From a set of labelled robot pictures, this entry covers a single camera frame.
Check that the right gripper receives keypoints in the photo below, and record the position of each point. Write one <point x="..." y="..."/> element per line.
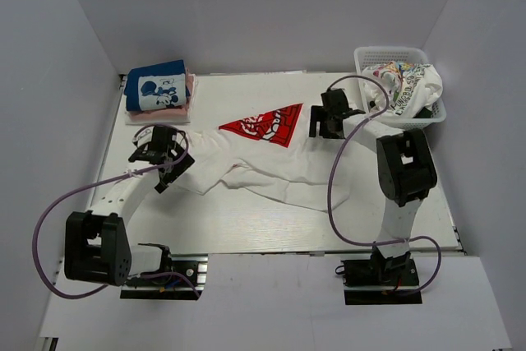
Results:
<point x="319" y="114"/>

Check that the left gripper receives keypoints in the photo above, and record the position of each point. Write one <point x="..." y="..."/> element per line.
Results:
<point x="180" y="167"/>

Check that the white t-shirt red print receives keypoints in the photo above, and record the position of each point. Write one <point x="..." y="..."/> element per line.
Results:
<point x="269" y="154"/>

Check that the white cartoon print t-shirt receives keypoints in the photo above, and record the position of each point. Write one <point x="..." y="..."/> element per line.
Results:
<point x="411" y="87"/>

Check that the dark green t-shirt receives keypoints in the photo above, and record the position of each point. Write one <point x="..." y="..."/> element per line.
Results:
<point x="424" y="115"/>

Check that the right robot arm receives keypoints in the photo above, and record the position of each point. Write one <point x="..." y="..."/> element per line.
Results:
<point x="405" y="168"/>

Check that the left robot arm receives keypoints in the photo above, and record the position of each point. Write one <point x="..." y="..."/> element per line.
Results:
<point x="97" y="249"/>

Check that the folded pink t-shirt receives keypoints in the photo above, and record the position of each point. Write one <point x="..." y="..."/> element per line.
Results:
<point x="164" y="112"/>

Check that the folded blue t-shirt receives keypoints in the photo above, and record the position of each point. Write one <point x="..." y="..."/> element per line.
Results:
<point x="156" y="87"/>

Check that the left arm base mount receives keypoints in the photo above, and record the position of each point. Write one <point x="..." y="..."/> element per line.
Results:
<point x="184" y="281"/>

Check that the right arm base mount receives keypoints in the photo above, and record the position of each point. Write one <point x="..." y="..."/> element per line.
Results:
<point x="379" y="281"/>

